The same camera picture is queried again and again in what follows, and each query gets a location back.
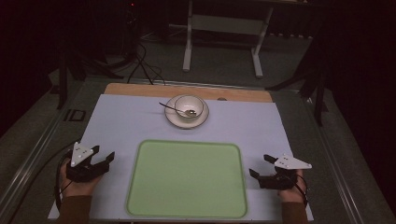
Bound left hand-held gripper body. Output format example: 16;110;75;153
65;141;110;184

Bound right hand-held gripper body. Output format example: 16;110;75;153
257;153;313;190

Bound person's left hand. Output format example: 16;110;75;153
60;161;104;199

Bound person's right hand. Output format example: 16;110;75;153
277;169;308;205

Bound pale table sheet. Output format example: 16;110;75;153
47;93;315;223

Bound green tray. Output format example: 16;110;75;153
125;139;249;219

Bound metal spoon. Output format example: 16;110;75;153
159;102;198;117

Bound white saucer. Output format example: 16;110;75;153
163;93;210;131

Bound white bowl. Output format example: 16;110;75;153
174;94;205;119

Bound black tripod stand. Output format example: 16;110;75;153
264;12;330;127

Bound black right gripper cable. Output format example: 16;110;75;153
281;173;310;208

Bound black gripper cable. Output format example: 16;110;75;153
281;173;310;208
7;138;82;224

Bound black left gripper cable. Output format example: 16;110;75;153
7;138;82;224

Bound black rectangular floor bracket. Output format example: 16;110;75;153
63;108;87;123

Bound black floor cables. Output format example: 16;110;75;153
122;6;166;87

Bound white metal table frame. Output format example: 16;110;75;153
182;0;276;79

